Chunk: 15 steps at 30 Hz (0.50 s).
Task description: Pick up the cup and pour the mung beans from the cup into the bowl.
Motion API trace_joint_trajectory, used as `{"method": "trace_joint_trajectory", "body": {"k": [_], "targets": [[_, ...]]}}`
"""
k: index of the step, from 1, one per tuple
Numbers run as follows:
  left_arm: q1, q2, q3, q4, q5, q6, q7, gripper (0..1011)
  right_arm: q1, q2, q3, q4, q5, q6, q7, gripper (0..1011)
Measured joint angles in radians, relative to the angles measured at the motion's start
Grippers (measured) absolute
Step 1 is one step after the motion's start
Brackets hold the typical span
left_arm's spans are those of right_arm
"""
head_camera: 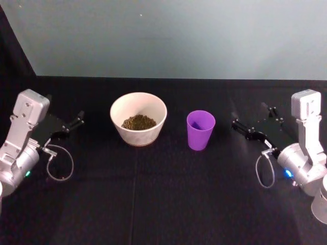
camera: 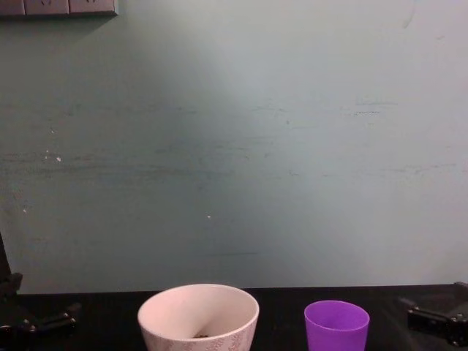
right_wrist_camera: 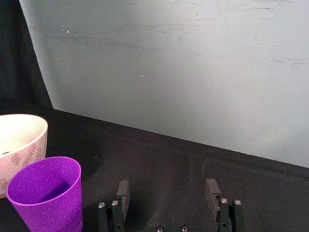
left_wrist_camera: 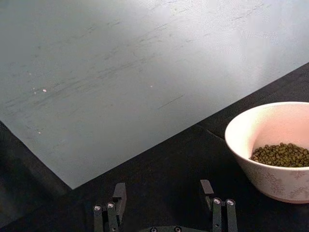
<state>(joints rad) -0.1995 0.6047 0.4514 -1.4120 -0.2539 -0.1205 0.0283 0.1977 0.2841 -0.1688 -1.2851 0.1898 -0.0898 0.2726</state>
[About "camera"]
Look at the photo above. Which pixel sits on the black table cloth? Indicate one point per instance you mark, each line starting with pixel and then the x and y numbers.
pixel 281 321

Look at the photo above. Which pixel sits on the white patterned ceramic cup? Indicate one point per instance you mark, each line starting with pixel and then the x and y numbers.
pixel 175 314

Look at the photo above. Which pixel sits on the grey wall socket plate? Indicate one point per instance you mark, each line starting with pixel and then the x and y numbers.
pixel 47 6
pixel 11 6
pixel 93 6

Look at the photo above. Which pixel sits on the dark bits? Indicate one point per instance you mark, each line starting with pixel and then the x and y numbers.
pixel 201 335

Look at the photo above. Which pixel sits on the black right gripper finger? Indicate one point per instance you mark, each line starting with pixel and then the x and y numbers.
pixel 461 287
pixel 435 321

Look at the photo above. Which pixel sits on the purple plastic cup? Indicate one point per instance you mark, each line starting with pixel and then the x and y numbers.
pixel 336 336

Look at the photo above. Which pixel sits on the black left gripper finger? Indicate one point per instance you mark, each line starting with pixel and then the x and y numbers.
pixel 7 281
pixel 47 323

